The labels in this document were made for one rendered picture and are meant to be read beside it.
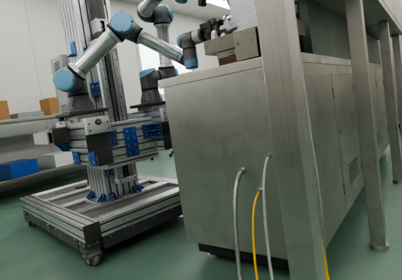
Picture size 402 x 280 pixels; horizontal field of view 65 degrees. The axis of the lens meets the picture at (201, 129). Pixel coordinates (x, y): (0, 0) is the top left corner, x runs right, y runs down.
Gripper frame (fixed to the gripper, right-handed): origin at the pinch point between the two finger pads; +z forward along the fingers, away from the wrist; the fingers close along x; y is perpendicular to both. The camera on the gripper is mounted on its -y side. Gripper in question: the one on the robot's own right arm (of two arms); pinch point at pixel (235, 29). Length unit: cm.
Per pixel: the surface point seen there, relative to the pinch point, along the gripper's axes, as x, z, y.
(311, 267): -77, 51, -70
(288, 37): -77, 52, -24
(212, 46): -20.0, -2.1, -9.1
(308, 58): -5.2, 34.1, -21.3
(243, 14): -0.2, 5.2, 5.6
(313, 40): 3.8, 34.0, -13.5
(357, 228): 34, 37, -109
